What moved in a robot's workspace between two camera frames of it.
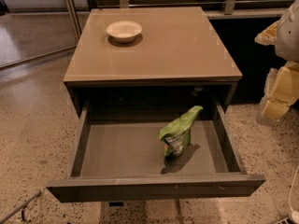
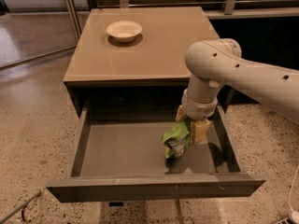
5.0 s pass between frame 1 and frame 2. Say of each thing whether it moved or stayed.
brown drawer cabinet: stayed
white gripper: moved
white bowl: stayed
